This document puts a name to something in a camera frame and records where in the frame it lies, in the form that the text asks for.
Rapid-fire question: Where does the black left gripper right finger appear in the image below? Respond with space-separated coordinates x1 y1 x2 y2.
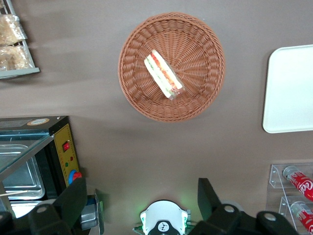
188 177 299 235

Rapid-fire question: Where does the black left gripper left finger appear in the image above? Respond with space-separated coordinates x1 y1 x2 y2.
28 177 88 235

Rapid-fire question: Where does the triangle sandwich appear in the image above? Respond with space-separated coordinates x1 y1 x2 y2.
143 49 184 101

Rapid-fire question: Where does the beige plastic tray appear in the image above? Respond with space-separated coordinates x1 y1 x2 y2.
262 44 313 134

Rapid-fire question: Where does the round brown wicker basket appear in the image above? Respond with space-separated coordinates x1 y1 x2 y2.
117 11 226 123

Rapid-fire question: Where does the steel warmer pan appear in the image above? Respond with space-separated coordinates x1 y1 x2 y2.
0 144 46 200

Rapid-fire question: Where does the thin wooden skewer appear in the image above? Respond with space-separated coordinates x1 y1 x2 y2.
0 190 33 198

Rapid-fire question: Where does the black food warmer cabinet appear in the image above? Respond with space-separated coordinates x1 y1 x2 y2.
0 116 83 221

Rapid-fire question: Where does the clear acrylic bottle rack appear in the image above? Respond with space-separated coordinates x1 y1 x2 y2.
265 163 313 235

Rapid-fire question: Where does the red cola bottle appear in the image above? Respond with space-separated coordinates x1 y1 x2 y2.
283 165 313 203
290 201 313 235

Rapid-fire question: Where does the bagged brown bread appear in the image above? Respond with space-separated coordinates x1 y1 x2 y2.
0 14 26 47
0 45 34 72

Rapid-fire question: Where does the grey wire bread rack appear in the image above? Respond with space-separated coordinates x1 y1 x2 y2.
0 0 41 80

